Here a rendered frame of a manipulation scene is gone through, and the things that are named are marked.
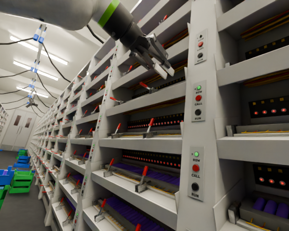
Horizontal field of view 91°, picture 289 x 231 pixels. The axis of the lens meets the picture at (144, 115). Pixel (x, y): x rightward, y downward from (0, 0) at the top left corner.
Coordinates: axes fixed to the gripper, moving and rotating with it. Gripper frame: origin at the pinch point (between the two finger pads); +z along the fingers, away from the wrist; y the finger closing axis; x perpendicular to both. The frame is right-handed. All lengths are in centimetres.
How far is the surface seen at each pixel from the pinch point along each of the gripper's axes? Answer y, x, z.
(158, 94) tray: 2.1, 9.7, 2.3
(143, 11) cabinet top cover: 35, -70, -8
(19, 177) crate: 220, 87, -7
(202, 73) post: -16.1, 7.9, 1.5
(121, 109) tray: 30.6, 11.1, 3.0
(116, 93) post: 50, -6, 4
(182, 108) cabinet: 4.8, 4.7, 21.3
